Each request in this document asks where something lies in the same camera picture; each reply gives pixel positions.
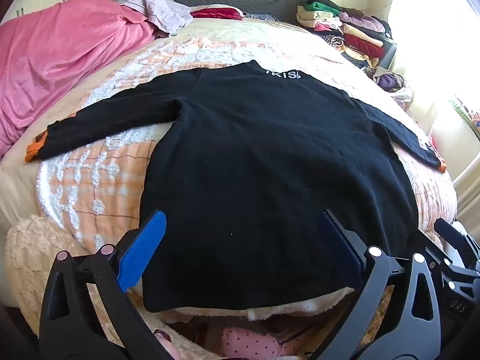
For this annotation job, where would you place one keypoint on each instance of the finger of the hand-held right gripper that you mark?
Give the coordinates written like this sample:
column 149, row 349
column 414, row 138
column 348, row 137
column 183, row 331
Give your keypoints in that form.
column 461, row 245
column 431, row 249

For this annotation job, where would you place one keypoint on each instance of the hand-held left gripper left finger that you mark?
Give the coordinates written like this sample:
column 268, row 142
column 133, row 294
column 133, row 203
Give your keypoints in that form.
column 144, row 251

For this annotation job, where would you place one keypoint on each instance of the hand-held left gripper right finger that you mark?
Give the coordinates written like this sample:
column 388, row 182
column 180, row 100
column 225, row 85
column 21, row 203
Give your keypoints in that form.
column 339, row 249

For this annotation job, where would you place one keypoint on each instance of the black sweater with orange cuffs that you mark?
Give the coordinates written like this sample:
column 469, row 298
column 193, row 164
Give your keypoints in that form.
column 243, row 157

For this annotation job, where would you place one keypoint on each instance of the colourful clothes on window sill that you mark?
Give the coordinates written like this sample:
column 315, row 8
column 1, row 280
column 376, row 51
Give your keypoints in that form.
column 467, row 114

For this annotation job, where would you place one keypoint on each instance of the white bag of clothes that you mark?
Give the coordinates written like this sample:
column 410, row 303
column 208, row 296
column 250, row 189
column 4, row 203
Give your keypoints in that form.
column 390, row 80

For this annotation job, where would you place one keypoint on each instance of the stack of folded clothes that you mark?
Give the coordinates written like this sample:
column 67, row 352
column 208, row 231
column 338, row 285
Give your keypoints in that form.
column 356, row 37

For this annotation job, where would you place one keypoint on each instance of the person's left hand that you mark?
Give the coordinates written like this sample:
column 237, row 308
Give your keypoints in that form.
column 168, row 345

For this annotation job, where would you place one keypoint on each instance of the peach and white tufted blanket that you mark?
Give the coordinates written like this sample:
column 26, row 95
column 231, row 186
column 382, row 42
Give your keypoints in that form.
column 93, row 180

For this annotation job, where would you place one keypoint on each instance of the cream curtain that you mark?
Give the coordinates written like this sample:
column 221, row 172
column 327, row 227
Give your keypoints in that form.
column 450, row 146

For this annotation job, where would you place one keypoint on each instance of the cream fluffy blanket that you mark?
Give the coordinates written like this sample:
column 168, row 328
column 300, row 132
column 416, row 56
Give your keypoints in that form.
column 30, row 247

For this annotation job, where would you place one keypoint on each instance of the pink dotted garment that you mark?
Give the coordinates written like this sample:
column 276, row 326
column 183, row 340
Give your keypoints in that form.
column 255, row 345

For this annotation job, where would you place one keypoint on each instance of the dark grey cabinet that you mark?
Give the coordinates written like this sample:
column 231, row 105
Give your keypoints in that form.
column 390, row 54

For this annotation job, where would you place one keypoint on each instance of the pink blanket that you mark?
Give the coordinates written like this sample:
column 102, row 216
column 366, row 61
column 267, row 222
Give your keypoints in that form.
column 56, row 63

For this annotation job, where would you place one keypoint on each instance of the lilac garment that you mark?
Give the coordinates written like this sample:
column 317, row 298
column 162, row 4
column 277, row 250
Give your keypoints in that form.
column 165, row 15

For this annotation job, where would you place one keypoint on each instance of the dark patterned cloth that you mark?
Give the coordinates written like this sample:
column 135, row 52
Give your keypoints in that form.
column 262, row 17

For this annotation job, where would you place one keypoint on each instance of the red pillow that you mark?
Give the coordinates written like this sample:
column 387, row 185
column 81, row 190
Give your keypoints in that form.
column 217, row 12

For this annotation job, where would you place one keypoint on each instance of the white bed frame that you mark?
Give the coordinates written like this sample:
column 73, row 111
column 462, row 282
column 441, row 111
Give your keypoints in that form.
column 468, row 195

